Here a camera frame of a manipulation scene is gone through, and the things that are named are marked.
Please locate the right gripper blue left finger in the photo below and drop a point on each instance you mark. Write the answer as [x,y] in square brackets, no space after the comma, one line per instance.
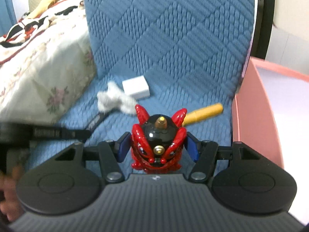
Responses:
[122,146]

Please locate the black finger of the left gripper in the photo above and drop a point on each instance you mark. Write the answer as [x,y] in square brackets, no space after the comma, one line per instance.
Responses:
[18,132]

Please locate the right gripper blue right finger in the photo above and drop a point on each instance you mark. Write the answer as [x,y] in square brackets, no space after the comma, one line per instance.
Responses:
[193,146]

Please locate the red black lion toy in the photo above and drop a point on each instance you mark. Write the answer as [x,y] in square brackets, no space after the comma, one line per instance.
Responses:
[157,141]

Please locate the person's left hand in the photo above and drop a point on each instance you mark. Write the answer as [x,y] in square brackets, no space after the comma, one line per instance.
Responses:
[11,206]

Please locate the yellow plastic stick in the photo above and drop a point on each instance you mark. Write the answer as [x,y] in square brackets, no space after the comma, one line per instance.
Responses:
[203,114]

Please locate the white fluffy toy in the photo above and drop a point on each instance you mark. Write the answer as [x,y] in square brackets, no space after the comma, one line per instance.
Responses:
[115,99]

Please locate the white power adapter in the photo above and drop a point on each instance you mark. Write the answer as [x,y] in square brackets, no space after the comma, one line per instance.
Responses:
[136,87]

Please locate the floral cream pillow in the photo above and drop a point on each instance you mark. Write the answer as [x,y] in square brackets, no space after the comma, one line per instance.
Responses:
[46,78]

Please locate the pink cardboard box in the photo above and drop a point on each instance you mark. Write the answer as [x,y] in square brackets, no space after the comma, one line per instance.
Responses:
[270,114]

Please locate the red black white cloth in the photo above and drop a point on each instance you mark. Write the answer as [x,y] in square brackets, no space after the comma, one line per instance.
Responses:
[28,28]

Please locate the blue textured sofa cover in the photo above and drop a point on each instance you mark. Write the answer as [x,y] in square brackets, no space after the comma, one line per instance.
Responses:
[191,53]

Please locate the beige plush toy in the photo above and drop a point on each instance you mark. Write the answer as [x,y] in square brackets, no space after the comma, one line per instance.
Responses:
[39,7]

